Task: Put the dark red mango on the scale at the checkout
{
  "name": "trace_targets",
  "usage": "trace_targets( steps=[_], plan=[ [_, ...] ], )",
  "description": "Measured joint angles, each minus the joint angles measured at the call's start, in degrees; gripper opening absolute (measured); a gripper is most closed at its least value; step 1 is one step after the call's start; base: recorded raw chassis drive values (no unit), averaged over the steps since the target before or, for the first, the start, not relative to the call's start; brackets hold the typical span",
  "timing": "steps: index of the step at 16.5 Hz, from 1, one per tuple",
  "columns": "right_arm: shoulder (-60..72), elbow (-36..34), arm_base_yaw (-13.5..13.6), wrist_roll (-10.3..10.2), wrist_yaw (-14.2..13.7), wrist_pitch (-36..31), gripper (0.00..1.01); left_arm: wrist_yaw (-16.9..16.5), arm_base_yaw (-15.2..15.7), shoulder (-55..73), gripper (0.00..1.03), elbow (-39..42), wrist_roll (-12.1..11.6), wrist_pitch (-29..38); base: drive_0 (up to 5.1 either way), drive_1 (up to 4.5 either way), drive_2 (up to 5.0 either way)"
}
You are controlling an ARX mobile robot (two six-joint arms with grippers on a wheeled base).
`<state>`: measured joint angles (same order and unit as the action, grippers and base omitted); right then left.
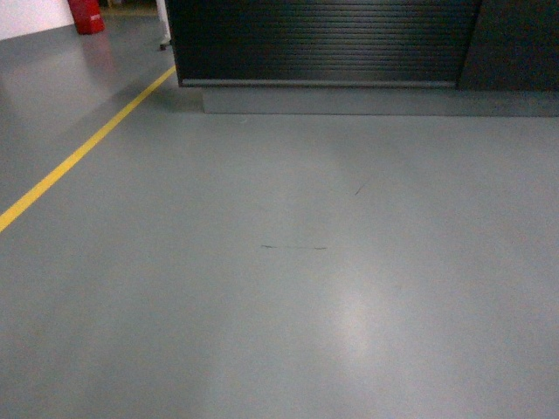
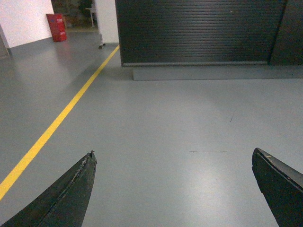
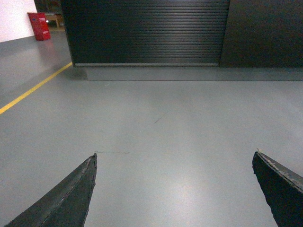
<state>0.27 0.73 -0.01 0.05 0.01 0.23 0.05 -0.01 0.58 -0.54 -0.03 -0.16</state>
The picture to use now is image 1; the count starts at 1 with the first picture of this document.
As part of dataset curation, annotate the black slatted checkout counter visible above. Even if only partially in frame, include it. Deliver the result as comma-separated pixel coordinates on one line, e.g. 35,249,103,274
167,1,558,117

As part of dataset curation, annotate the white cart leg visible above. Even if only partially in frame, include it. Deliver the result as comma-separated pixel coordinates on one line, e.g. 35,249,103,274
156,0,172,51

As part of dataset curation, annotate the red fire extinguisher box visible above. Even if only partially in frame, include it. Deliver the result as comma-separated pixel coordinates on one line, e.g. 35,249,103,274
67,0,105,35

